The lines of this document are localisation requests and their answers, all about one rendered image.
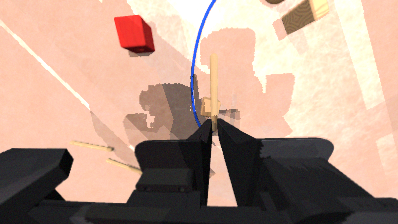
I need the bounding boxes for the red block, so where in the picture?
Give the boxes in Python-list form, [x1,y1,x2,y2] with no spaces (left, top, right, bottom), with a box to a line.
[114,15,155,53]

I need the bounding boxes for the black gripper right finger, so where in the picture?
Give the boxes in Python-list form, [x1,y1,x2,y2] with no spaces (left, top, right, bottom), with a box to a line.
[217,118,334,207]

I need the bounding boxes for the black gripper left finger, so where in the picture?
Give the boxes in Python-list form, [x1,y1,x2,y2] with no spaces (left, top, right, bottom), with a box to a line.
[134,119,212,205]

